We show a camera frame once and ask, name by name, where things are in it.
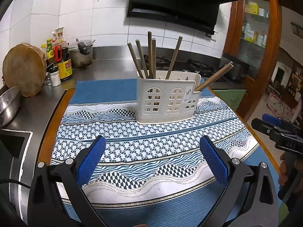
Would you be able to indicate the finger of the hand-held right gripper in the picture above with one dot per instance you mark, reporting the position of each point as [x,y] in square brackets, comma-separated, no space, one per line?
[272,119]
[260,125]

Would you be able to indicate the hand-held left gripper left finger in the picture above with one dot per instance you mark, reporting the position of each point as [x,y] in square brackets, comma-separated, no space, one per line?
[94,160]

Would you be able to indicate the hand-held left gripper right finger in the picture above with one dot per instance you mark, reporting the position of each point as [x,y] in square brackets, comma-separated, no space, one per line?
[213,163]

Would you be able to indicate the white plastic utensil holder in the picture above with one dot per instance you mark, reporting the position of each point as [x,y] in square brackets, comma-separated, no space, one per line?
[165,85]

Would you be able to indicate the bunch of wooden chopsticks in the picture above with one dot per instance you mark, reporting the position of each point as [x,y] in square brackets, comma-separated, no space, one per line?
[173,59]

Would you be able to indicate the person's right hand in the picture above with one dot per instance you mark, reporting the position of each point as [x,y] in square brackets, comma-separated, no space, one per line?
[283,166]

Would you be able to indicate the red white printed bag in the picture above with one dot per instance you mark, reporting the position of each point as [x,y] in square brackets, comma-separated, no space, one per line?
[280,107]

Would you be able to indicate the green drawer cabinet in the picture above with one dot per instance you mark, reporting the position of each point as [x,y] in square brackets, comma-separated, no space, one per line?
[233,97]

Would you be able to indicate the blue patterned tablecloth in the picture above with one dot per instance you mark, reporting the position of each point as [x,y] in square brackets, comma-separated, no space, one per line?
[142,134]

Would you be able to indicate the black countertop appliance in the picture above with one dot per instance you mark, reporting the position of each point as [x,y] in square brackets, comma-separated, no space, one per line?
[236,71]

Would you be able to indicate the wooden glass door cabinet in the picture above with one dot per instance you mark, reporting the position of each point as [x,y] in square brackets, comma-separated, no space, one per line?
[274,40]

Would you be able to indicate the black gas stove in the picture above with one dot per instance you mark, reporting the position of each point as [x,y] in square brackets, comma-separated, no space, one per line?
[201,67]

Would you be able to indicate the steel sink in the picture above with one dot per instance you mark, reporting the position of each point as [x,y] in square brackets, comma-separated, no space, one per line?
[13,143]

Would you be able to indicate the white green carton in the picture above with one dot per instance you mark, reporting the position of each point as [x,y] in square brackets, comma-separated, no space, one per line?
[249,36]

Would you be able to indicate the black cap white shaker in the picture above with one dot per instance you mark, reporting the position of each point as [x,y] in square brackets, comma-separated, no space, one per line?
[55,77]

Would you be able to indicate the small grey shaker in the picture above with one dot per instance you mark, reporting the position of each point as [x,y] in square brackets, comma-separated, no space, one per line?
[48,80]

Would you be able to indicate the large soy sauce bottle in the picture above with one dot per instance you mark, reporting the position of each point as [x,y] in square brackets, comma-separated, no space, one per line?
[65,68]

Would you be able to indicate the steel bowl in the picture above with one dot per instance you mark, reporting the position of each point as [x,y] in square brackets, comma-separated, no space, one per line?
[8,106]

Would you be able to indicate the steel pressure cooker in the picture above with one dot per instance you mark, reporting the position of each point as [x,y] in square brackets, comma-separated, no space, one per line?
[80,56]

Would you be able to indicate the yellow carton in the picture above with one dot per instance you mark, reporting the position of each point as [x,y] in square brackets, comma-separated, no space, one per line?
[252,8]

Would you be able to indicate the round wooden cutting board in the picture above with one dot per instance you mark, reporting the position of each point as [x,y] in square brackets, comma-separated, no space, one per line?
[23,69]

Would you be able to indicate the green cap sauce bottle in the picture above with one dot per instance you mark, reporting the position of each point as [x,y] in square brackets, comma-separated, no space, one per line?
[49,49]

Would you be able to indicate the yellow cap sauce bottle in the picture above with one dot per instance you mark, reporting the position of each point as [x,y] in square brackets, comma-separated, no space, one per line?
[43,50]

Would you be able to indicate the clear food package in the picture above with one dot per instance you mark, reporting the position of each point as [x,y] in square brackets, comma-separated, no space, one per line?
[59,32]

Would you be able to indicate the black range hood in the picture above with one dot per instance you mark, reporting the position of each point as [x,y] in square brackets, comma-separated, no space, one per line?
[177,4]

